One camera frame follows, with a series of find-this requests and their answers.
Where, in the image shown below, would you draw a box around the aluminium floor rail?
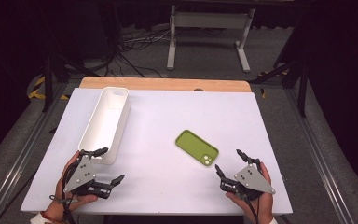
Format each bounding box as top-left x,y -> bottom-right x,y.
283,88 -> 357,224
0,82 -> 73,224

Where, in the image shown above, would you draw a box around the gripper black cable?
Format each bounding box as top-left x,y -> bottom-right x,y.
244,194 -> 261,224
48,161 -> 77,224

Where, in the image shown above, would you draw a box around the white metal stand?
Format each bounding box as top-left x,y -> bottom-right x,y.
166,4 -> 256,74

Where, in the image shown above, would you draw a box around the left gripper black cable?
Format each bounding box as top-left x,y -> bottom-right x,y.
48,161 -> 77,224

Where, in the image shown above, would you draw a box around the white storage box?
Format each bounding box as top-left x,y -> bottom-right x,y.
77,86 -> 131,165

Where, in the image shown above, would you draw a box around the white table mat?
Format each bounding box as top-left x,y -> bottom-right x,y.
21,87 -> 294,217

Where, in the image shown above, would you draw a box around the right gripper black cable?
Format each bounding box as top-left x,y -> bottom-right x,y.
244,194 -> 261,224

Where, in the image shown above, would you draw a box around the black stand legs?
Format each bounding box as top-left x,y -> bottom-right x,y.
249,18 -> 312,119
41,50 -> 101,114

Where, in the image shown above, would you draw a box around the red bracelet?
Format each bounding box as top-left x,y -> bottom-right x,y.
39,210 -> 63,224

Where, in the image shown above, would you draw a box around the black floor cables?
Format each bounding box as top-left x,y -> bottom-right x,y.
83,27 -> 172,78

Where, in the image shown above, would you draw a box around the yellow black floor tape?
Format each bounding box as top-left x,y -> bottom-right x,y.
27,76 -> 71,101

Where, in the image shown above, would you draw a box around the green phone case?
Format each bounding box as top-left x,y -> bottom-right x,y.
174,129 -> 220,168

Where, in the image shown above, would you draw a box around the person's left hand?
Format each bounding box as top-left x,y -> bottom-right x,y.
43,151 -> 99,224

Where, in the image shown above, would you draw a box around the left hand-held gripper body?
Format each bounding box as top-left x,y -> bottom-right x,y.
62,150 -> 113,200

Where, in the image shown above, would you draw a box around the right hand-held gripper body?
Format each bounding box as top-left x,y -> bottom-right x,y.
219,158 -> 277,202

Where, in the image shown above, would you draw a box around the person's right hand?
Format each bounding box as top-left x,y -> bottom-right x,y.
225,161 -> 275,224

